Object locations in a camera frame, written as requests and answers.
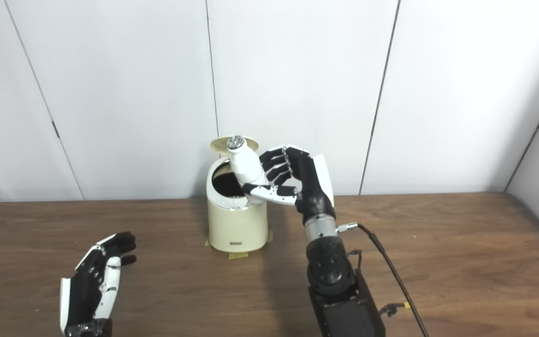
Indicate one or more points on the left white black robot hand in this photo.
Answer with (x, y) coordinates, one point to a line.
(87, 290)

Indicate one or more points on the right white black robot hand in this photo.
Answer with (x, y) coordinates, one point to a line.
(314, 187)

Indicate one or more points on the small white plastic bottle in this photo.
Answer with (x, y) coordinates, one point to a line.
(246, 166)

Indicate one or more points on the cream round bin lid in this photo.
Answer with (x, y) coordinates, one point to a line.
(218, 144)

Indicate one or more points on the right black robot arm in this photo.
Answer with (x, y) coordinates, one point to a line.
(332, 281)

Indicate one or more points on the cream-colored bin body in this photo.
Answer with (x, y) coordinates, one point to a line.
(236, 224)

